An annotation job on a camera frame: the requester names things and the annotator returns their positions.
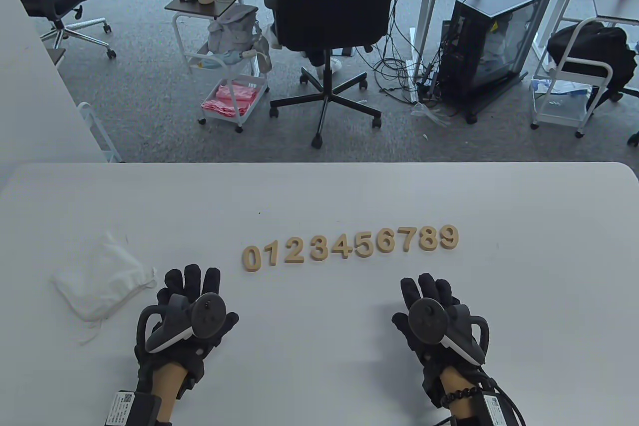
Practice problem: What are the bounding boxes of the black wrist sensor box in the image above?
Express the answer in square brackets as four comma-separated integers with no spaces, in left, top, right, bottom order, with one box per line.
[105,390,173,426]
[457,391,525,426]

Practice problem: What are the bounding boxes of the double-loop wooden number block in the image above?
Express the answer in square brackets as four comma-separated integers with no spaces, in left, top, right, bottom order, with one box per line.
[417,226,439,252]

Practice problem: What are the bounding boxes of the hooked wooden number block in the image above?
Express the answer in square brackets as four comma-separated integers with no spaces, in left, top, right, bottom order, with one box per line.
[353,231,375,259]

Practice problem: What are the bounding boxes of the black backpack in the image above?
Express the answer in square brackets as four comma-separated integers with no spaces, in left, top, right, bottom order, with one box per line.
[546,20,639,97]

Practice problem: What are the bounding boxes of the light blue pouch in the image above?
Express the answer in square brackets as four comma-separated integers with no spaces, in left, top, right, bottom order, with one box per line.
[192,49,255,70]

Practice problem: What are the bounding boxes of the person's left forearm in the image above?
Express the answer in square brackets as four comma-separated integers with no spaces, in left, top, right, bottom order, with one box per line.
[150,364,188,419]

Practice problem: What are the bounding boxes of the black computer tower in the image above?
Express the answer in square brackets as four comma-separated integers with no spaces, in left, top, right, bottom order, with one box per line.
[439,0,555,124]

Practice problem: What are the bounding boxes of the angular wooden number block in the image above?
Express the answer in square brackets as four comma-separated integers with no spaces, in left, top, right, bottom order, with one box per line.
[330,234,353,260]

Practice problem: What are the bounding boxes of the person's right hand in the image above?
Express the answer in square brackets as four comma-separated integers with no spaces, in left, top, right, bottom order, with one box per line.
[392,273,462,409]

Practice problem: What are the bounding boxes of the pink packets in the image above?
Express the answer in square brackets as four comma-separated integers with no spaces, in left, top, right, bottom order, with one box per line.
[201,84,260,118]

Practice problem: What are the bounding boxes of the white rolling cart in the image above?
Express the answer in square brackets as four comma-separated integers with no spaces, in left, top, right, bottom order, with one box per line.
[529,16,615,139]

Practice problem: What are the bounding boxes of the oval wooden number block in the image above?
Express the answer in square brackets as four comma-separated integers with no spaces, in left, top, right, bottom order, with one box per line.
[243,245,264,273]

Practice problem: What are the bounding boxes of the grey handheld controller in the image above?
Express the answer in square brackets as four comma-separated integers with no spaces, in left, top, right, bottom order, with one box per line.
[408,298,490,366]
[137,292,228,354]

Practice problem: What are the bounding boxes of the white metal rack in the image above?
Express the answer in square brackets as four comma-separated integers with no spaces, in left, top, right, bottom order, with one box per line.
[77,101,123,163]

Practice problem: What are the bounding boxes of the person's left hand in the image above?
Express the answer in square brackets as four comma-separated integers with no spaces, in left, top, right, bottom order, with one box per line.
[135,264,239,399]

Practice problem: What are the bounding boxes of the white cart with dark top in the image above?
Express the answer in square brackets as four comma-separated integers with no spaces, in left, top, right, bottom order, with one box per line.
[165,0,273,134]

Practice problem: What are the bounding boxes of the clear plastic bag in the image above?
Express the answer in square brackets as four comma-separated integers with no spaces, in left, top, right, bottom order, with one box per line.
[410,101,452,127]

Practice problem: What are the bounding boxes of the white drawstring cloth bag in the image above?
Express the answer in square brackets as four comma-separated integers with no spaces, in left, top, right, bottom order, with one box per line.
[51,231,158,345]

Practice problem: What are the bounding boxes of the grey backpack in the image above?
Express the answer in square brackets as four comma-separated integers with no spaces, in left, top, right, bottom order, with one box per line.
[206,4,273,72]

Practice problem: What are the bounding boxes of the black cable tangle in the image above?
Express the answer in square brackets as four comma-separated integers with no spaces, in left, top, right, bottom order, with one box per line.
[364,0,440,97]

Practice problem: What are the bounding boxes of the dark bead bracelet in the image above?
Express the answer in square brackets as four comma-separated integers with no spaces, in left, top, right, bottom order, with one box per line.
[440,386,484,404]

